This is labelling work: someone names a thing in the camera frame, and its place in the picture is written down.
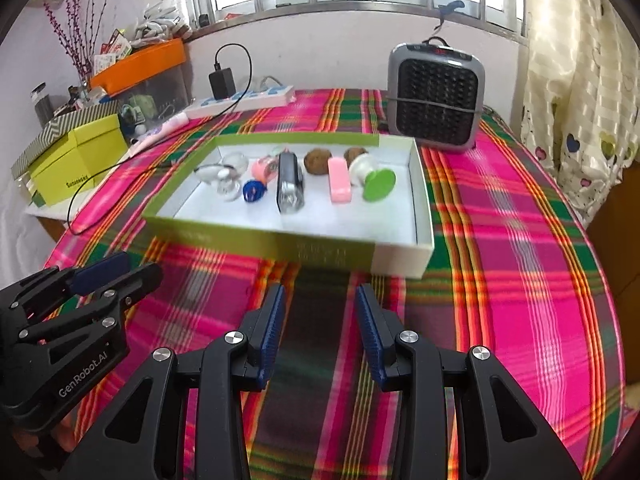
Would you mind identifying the black charger adapter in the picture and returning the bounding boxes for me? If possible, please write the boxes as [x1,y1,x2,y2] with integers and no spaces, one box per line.
[208,62,236,101]

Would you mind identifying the white power strip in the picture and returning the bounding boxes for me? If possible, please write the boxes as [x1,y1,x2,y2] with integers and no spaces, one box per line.
[182,85,296,120]

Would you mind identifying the black flashlight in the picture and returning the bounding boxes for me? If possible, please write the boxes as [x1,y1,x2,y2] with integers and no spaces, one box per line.
[276,150,304,215]

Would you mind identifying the chevron patterned box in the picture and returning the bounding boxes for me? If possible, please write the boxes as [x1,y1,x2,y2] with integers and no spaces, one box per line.
[11,100,121,181]

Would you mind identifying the white side shelf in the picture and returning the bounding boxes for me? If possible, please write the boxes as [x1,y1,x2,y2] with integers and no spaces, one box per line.
[25,180,116,221]

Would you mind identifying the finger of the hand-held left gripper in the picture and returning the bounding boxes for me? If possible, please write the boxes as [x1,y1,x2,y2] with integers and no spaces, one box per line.
[10,262,163,343]
[0,252,131,311]

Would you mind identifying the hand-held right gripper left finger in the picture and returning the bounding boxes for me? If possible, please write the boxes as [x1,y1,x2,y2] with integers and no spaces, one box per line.
[57,283,287,480]

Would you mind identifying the black charging cable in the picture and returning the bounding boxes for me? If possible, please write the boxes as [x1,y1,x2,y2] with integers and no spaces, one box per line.
[65,42,253,236]

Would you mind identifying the pink green plaid tablecloth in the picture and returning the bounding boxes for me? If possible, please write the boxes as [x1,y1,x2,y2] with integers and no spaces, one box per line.
[42,87,628,480]

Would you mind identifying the pile of printed cards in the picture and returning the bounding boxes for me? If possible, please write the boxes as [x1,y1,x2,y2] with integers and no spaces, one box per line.
[90,27,133,76]

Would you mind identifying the yellow-green shoe box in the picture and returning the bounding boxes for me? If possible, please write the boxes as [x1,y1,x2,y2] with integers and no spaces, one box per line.
[29,114,130,207]

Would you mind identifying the green cardboard box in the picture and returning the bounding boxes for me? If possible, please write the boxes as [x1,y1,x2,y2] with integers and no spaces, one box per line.
[141,132,435,279]

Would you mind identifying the grey space heater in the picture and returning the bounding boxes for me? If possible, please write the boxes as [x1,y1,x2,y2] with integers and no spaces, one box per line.
[387,37,485,151]

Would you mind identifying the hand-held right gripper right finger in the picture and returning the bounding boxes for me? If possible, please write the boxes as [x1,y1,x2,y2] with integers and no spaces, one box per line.
[355,282,583,480]

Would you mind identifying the pink white lotion tube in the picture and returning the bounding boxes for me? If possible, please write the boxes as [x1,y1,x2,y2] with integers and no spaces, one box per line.
[127,112,190,151]

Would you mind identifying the black window hook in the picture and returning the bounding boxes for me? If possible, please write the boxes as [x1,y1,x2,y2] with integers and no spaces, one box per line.
[434,0,466,28]

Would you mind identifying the clear round jar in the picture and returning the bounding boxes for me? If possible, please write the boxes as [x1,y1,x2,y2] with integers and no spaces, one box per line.
[216,154,250,202]

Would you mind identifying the blue orange knot toy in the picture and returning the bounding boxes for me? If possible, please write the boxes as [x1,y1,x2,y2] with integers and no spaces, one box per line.
[242,178,268,206]

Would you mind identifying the dried purple flower branches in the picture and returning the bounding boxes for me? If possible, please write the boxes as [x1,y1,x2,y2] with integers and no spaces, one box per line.
[42,0,123,86]

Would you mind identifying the dark glass jar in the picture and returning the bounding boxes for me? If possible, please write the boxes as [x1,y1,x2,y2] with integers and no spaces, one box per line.
[30,82,53,123]

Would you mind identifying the heart print curtain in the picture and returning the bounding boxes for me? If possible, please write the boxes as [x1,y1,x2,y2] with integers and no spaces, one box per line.
[520,0,636,226]

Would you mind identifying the pile of white bags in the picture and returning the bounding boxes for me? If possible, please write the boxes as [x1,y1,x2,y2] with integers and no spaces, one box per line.
[132,0,191,41]

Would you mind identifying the orange lid plastic bin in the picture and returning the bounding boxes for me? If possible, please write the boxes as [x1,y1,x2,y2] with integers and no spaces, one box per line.
[89,37,193,126]

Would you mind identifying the green white roller stamp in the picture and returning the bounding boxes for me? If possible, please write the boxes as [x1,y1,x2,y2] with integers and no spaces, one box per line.
[348,154,397,202]

